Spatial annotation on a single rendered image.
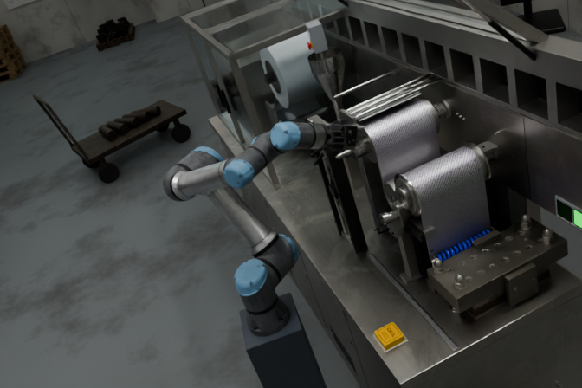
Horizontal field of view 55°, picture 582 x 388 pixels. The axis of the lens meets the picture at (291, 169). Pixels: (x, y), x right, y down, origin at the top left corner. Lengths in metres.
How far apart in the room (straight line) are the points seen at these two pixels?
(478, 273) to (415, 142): 0.48
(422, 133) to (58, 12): 11.74
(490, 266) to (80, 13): 11.98
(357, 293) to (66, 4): 11.70
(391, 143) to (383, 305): 0.54
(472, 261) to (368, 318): 0.38
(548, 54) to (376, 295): 0.95
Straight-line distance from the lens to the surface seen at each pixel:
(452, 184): 1.77
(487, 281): 1.77
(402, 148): 1.92
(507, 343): 1.87
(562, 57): 1.52
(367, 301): 1.95
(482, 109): 1.86
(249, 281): 1.84
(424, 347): 1.79
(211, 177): 1.61
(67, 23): 13.24
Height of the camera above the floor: 2.25
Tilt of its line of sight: 29 degrees down
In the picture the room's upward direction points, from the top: 18 degrees counter-clockwise
